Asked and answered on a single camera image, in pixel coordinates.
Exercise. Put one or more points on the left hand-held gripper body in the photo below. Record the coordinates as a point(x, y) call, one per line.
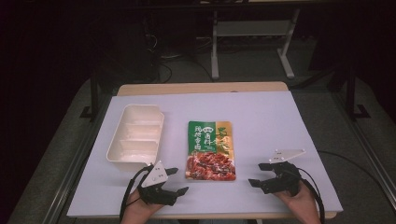
point(155, 178)

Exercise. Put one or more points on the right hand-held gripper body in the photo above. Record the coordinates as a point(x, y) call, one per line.
point(285, 179)

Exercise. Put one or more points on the green and red food packet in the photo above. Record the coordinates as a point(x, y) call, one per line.
point(210, 149)

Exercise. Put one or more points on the white compartment food tray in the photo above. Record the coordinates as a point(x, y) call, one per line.
point(137, 137)

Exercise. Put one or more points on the person's right hand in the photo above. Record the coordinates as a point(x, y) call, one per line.
point(302, 207)

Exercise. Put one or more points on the person's left hand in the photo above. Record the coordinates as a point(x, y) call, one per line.
point(137, 210)

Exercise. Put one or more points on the white table sheet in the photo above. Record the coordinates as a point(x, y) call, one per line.
point(264, 124)

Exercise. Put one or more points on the black metal stand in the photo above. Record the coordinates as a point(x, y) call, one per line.
point(94, 93)
point(350, 93)

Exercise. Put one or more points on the aluminium rail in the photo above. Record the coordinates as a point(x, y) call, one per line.
point(373, 161)
point(77, 163)

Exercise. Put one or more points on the white metal desk frame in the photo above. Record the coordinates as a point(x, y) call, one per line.
point(255, 28)

